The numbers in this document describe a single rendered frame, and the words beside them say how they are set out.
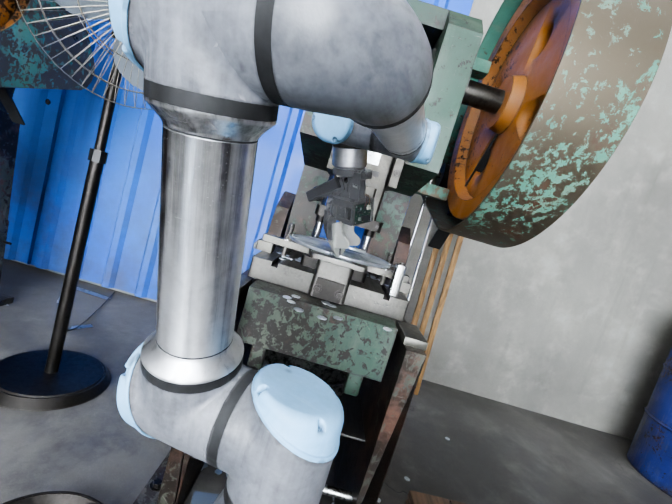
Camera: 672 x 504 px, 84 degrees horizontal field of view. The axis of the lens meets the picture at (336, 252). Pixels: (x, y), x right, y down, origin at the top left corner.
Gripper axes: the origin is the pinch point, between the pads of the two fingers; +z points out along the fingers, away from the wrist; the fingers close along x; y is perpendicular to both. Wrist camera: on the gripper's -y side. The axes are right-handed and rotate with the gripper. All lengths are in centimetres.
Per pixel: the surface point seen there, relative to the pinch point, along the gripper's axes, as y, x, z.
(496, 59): -6, 80, -51
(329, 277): -5.5, 3.5, 9.9
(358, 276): -6.5, 16.4, 13.5
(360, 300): -0.1, 10.6, 16.9
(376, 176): -8.5, 22.7, -14.9
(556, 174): 34, 31, -21
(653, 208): 37, 235, 12
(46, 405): -72, -57, 63
